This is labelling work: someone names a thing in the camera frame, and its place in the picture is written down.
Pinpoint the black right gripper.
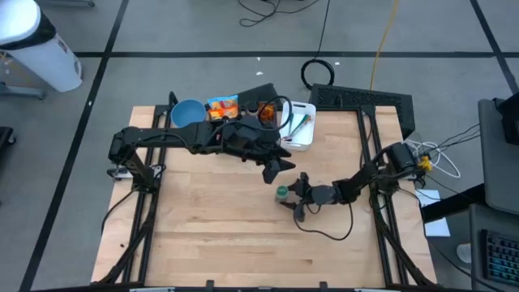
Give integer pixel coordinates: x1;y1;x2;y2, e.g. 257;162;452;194
282;172;340;222

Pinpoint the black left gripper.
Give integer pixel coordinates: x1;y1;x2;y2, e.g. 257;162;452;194
221;115;297;186

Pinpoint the green lid spice jar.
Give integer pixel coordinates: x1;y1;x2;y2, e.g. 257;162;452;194
274;185;291;204

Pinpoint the iridescent spoon blue bowl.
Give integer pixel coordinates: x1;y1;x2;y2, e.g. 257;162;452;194
283;116;309;142

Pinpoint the iridescent spoon pink bowl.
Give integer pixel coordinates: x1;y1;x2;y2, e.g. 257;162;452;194
288;114;312;139

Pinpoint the orange ramen packet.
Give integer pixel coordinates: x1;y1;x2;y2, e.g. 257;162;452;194
208;105;241;122

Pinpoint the blue-edged ramen packet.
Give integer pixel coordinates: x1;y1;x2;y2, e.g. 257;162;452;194
207;95;240;110

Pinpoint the white plastic bin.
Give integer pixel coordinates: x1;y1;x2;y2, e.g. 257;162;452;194
279;100;317;152

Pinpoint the clear bin middle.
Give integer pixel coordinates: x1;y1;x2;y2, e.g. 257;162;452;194
242;101;281;127

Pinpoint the black wedge stand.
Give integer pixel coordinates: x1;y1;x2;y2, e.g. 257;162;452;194
237;83;285;107

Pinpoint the black computer case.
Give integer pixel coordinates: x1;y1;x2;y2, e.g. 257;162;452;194
308;84;417;141

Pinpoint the white paper sheet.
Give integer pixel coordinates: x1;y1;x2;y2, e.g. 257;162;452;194
415;189;451;238

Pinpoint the white computer mouse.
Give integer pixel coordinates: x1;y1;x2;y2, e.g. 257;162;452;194
457;243;474;264

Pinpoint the grey monitor back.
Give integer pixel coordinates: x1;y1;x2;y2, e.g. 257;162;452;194
478;98;519;216

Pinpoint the backlit keyboard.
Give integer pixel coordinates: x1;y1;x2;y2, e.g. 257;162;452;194
481;229;519;287

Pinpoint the black blue device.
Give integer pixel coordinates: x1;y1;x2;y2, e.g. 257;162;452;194
493;92;519;146

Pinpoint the white trash can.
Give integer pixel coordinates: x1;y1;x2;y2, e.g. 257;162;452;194
0;0;84;93

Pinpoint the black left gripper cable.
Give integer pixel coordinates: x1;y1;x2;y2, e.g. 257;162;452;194
257;95;294;133

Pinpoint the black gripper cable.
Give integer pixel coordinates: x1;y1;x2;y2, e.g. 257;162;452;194
294;200;354;242
257;95;294;133

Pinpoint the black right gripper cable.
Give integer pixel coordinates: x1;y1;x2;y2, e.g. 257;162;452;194
294;200;354;242

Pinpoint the black coiled cable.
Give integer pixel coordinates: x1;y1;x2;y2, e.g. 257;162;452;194
300;0;336;91

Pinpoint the black floor cable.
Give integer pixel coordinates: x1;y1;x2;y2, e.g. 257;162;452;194
237;0;321;28

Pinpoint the yellow cable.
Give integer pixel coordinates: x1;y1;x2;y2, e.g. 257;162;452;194
368;0;401;91

